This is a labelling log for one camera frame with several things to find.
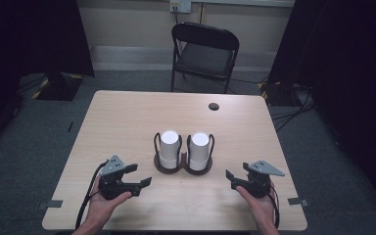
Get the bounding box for white wall socket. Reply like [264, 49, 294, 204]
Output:
[168, 0, 193, 15]

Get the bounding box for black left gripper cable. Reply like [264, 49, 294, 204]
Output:
[74, 160, 110, 230]

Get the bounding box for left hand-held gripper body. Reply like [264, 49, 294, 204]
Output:
[98, 154, 141, 201]

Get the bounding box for person's right hand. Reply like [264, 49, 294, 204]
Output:
[235, 181, 277, 230]

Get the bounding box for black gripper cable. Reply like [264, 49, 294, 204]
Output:
[268, 185, 281, 229]
[74, 160, 110, 230]

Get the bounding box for dark curtain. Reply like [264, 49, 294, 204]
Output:
[0, 0, 95, 155]
[267, 0, 376, 210]

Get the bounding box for grey tape strip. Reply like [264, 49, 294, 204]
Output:
[287, 197, 309, 208]
[36, 199, 64, 211]

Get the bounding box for black folding chair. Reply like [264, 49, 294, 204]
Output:
[170, 22, 241, 95]

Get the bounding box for stack of white paper cups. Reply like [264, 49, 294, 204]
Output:
[159, 129, 181, 170]
[188, 131, 211, 171]

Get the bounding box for dark double cup holder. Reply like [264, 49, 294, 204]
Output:
[153, 131, 216, 176]

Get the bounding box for person's left hand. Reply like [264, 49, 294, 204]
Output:
[85, 177, 133, 230]

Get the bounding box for black floor cables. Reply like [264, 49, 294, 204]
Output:
[269, 83, 318, 132]

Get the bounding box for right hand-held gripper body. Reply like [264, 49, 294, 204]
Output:
[245, 159, 286, 200]

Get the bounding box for black stand base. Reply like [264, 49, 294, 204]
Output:
[258, 80, 296, 108]
[31, 71, 84, 102]

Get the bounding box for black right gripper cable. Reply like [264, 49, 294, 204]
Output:
[268, 185, 281, 229]

